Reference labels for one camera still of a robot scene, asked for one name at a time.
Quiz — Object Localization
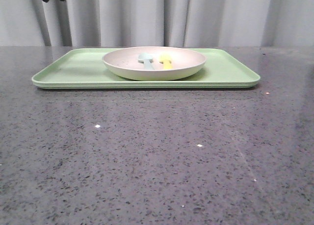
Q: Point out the yellow plastic fork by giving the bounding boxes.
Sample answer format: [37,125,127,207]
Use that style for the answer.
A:
[159,53,172,70]

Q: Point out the beige round plate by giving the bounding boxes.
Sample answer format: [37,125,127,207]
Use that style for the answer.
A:
[103,46,207,81]

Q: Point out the light green plastic tray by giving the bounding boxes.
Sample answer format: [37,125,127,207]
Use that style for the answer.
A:
[32,48,260,89]

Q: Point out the light blue plastic spoon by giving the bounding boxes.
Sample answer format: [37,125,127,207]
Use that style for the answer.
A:
[138,52,154,70]

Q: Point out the grey pleated curtain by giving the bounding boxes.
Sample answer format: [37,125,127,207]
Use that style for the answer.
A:
[0,0,314,48]

